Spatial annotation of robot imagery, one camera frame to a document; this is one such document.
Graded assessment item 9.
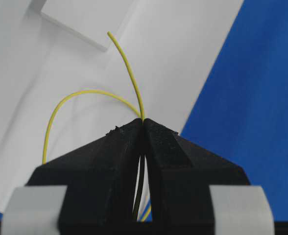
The yellow solder wire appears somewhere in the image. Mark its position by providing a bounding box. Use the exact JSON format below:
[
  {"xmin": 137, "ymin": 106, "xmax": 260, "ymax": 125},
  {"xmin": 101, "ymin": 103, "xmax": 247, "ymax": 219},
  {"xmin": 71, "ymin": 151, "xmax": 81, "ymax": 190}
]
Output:
[{"xmin": 42, "ymin": 31, "xmax": 152, "ymax": 222}]

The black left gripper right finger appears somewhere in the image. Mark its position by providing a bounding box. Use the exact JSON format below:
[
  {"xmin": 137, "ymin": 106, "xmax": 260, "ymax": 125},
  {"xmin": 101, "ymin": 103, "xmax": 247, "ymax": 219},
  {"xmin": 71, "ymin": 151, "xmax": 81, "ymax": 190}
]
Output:
[{"xmin": 144, "ymin": 118, "xmax": 250, "ymax": 224}]

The blue table cloth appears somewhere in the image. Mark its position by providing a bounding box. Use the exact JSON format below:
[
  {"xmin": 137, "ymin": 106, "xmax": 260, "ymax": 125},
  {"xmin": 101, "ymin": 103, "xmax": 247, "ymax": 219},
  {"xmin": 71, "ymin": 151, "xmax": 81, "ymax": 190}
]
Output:
[{"xmin": 0, "ymin": 0, "xmax": 288, "ymax": 222}]

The large white base board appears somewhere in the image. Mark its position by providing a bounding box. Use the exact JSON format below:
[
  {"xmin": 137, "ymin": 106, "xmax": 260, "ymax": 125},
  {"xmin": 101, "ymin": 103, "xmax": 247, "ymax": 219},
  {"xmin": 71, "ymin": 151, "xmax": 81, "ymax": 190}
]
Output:
[{"xmin": 0, "ymin": 0, "xmax": 243, "ymax": 212}]

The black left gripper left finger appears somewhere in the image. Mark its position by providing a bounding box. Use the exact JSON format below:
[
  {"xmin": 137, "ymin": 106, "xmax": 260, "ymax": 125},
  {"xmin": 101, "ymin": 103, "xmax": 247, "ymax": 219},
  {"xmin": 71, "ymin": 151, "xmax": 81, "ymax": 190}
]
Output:
[{"xmin": 26, "ymin": 118, "xmax": 143, "ymax": 227}]

